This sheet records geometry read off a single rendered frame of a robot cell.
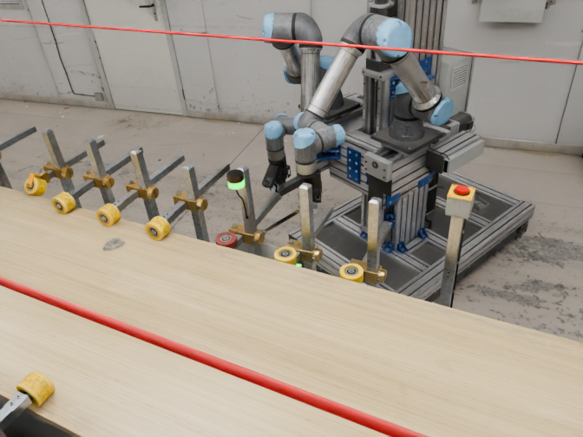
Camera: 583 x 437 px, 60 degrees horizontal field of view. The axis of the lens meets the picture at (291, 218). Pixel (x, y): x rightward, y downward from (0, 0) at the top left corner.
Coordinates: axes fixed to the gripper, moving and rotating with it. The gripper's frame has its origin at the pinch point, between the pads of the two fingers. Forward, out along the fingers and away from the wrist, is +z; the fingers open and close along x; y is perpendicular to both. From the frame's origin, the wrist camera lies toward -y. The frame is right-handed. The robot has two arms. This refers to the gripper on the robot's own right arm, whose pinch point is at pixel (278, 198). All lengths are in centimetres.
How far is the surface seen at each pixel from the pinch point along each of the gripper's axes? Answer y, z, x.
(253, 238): -32.8, -4.2, -6.6
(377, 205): -32, -31, -55
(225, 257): -51, -9, -6
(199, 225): -32.2, -2.7, 19.6
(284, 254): -42.1, -9.0, -25.3
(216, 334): -82, -9, -22
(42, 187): -43, -11, 96
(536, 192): 178, 85, -107
